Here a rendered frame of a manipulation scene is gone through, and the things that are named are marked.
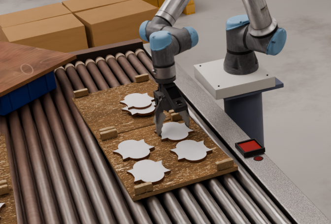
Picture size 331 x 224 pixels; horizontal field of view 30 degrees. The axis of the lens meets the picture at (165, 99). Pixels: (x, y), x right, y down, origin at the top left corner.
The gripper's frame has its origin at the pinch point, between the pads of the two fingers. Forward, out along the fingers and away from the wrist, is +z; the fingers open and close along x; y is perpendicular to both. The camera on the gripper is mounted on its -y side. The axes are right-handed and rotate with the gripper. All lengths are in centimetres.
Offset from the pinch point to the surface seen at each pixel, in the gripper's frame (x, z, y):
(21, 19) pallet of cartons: 13, 34, 341
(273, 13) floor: -235, 83, 356
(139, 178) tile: 20.7, 0.6, -23.9
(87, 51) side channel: 7, -4, 98
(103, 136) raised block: 23.6, -1.0, 8.2
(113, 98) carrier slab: 10.8, -0.6, 41.0
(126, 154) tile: 19.9, 0.0, -7.5
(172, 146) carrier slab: 4.1, 1.1, -8.5
